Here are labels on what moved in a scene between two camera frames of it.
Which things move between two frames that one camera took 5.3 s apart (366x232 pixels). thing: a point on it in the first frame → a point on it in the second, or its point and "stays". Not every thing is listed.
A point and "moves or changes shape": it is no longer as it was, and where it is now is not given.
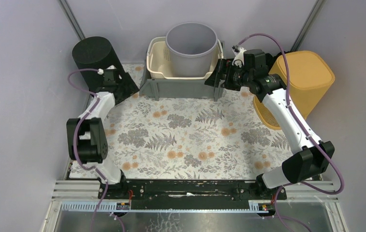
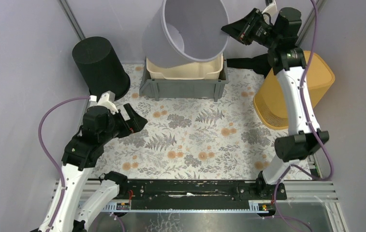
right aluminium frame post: (308, 25) stays
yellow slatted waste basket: (311, 76) stays
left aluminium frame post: (71, 19) stays
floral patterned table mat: (225, 138) stays
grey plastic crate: (179, 88) stays
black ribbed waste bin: (95, 52) stays
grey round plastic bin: (192, 46) moves or changes shape
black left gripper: (122, 88) → (126, 122)
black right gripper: (225, 67) → (241, 29)
